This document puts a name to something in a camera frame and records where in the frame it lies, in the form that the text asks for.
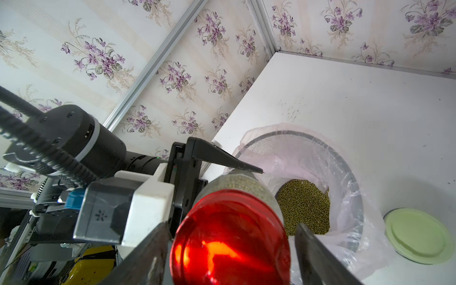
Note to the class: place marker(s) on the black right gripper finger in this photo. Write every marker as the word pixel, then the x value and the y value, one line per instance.
pixel 318 266

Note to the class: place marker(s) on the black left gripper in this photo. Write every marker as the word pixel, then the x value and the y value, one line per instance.
pixel 145 265

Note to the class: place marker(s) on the red lid bean jar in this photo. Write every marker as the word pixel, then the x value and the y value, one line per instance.
pixel 233 235

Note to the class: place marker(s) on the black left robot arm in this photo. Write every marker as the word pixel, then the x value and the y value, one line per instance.
pixel 72 149

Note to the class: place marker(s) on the green mung beans pile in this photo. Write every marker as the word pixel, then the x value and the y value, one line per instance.
pixel 300 201

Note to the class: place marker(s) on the mesh bin with pink bag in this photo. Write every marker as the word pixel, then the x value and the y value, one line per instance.
pixel 357 229

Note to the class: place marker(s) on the yellow box in background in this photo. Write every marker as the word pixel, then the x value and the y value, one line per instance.
pixel 92 267

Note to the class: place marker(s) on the green lid bean jar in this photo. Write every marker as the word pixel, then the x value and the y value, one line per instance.
pixel 418 236

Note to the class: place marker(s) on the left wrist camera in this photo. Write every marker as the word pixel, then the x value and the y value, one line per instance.
pixel 124 209

